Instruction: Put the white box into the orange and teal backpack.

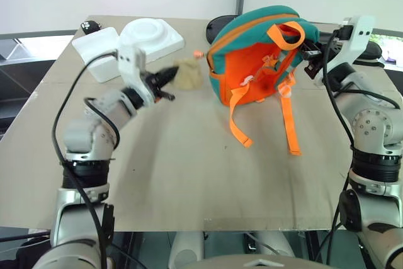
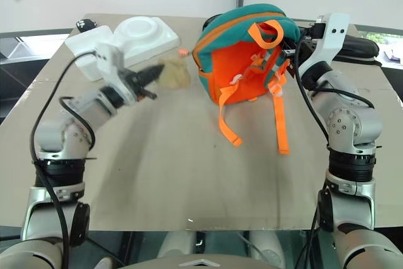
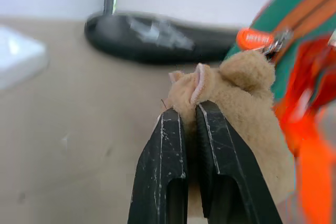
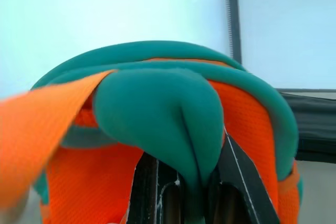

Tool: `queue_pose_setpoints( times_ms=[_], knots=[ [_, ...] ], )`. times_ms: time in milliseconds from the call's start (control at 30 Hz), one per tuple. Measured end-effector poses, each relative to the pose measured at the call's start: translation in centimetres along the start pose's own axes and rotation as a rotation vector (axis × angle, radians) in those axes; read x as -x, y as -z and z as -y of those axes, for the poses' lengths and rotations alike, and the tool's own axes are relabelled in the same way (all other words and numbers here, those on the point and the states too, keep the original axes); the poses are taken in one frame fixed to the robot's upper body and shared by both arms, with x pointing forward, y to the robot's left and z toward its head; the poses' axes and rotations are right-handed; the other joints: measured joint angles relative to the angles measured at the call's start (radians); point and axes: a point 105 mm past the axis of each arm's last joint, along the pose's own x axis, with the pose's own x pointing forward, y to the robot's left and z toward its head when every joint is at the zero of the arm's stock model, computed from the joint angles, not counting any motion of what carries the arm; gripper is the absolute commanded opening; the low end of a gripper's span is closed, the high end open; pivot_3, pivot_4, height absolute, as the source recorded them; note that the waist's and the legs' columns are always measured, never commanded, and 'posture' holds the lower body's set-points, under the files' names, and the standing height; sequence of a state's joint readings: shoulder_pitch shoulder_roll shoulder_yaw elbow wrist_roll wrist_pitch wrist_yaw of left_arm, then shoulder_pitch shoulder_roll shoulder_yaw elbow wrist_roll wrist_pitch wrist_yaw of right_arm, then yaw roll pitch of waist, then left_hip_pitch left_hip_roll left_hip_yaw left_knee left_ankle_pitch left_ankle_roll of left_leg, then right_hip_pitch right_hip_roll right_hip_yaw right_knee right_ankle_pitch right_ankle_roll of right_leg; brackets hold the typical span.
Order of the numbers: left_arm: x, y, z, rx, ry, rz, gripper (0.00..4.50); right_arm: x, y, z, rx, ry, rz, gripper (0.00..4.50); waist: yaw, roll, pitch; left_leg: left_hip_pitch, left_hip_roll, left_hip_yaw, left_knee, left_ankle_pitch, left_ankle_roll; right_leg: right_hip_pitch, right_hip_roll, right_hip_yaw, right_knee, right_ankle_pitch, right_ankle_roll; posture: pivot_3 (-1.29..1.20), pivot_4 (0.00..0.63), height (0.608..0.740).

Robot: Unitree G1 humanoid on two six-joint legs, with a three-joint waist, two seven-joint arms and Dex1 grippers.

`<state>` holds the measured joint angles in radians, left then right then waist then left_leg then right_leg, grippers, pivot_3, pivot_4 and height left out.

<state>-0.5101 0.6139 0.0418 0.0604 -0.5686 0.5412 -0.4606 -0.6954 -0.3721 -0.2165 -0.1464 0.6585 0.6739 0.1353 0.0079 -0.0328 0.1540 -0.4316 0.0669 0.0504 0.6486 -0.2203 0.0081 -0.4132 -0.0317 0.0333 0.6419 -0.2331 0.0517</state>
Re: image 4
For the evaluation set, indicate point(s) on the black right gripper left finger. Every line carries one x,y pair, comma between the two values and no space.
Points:
145,192

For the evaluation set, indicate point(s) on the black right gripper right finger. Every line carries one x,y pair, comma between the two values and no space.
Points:
236,182

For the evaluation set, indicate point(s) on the orange and teal garment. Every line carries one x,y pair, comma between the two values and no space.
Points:
157,108

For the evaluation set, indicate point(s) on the dark horizontal frame bar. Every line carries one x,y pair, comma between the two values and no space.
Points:
315,127

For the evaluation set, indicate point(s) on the black vertical frame post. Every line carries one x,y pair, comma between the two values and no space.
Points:
233,11

